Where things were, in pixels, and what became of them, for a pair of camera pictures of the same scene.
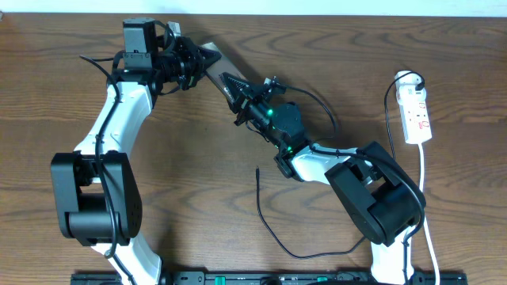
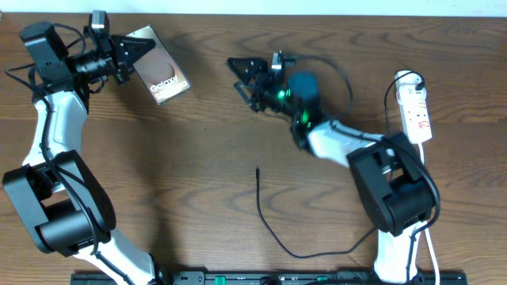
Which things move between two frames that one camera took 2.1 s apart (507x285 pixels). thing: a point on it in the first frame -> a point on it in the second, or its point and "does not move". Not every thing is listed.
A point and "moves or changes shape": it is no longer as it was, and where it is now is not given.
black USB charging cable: (271, 229) does not move
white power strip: (411, 96) does not move
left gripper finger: (210, 54) -> (130, 49)
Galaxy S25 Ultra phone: (219, 66) moves or changes shape
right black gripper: (243, 93) -> (260, 67)
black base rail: (268, 278) does not move
